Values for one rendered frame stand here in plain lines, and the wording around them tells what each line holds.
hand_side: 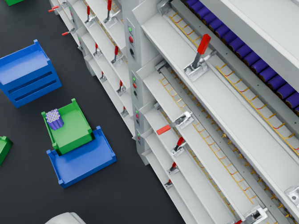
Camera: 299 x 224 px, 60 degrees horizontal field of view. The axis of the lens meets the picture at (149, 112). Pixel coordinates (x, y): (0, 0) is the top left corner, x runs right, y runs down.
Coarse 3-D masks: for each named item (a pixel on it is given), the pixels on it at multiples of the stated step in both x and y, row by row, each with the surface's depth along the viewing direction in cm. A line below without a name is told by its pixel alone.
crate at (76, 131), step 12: (60, 108) 150; (72, 108) 154; (72, 120) 149; (84, 120) 147; (48, 132) 137; (60, 132) 143; (72, 132) 141; (84, 132) 140; (60, 144) 136; (72, 144) 131
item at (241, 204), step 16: (160, 64) 72; (144, 80) 75; (160, 96) 72; (176, 96) 70; (192, 96) 68; (176, 112) 68; (192, 128) 66; (192, 144) 64; (208, 160) 62; (224, 160) 61; (224, 176) 59; (256, 176) 57; (224, 192) 58; (240, 192) 57; (272, 192) 55; (240, 208) 56
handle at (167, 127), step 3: (177, 120) 65; (180, 120) 65; (171, 123) 65; (174, 123) 65; (177, 123) 65; (165, 126) 64; (168, 126) 64; (171, 126) 64; (159, 129) 64; (162, 129) 64; (165, 129) 64; (168, 129) 64; (159, 132) 63; (162, 132) 64
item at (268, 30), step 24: (216, 0) 33; (240, 0) 31; (264, 0) 30; (288, 0) 29; (240, 24) 31; (264, 24) 29; (288, 24) 28; (264, 48) 30; (288, 48) 27; (288, 72) 29
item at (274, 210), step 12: (168, 72) 70; (180, 96) 67; (192, 108) 65; (204, 120) 63; (216, 132) 61; (228, 156) 58; (240, 168) 57; (240, 180) 57; (252, 180) 55; (264, 192) 54; (264, 204) 53; (276, 216) 52
